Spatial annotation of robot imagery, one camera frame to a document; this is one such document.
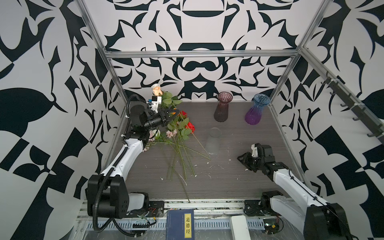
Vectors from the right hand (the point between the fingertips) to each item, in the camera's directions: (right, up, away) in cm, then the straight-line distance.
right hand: (240, 157), depth 86 cm
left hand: (-33, +27, -15) cm, 45 cm away
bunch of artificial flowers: (-36, +11, +13) cm, 40 cm away
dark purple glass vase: (-6, +26, +25) cm, 36 cm away
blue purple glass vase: (+14, +24, +15) cm, 31 cm away
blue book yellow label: (-33, -27, -16) cm, 45 cm away
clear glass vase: (-15, +6, +6) cm, 17 cm away
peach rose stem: (-45, +36, -10) cm, 59 cm away
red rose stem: (-32, -1, +5) cm, 33 cm away
